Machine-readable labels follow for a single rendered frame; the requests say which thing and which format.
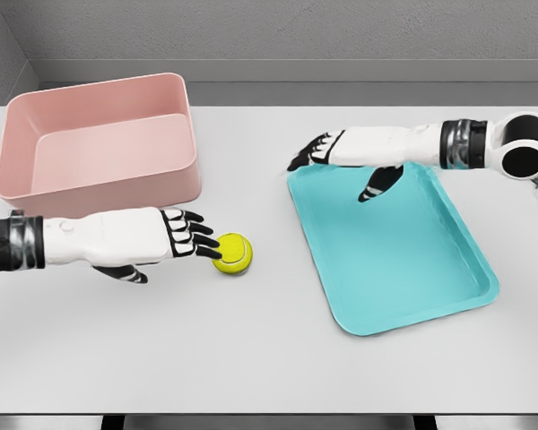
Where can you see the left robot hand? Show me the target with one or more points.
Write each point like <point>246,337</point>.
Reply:
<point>134,237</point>

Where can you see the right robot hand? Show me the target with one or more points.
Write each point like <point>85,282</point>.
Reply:
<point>363,145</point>

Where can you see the yellow-green tennis ball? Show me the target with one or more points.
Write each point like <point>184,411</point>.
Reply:
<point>234,253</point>

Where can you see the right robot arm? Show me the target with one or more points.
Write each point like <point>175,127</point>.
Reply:
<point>475,143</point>

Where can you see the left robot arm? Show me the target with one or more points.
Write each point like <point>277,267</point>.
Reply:
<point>45,239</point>

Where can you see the pink plastic basket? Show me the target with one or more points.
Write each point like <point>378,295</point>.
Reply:
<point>101,143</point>

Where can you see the blue plastic tray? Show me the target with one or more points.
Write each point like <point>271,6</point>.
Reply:
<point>394,251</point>

